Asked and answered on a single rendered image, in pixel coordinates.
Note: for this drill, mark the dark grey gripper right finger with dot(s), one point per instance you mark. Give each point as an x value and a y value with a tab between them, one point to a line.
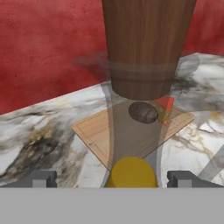
181	178

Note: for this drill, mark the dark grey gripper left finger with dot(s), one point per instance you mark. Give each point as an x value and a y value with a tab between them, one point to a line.
43	178

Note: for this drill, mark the yellow condiment bottle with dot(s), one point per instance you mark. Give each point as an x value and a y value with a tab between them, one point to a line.
131	173

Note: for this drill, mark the light wooden cutting board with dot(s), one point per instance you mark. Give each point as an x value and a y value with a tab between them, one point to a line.
96	134

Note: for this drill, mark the red wedge of cheese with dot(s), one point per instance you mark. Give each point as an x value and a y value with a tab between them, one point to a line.
165	109

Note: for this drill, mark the brown potato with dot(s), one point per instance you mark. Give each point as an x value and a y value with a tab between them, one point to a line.
143	112

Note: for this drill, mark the brown wooden pepper mill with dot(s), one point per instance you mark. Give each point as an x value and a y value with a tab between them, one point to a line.
147	46

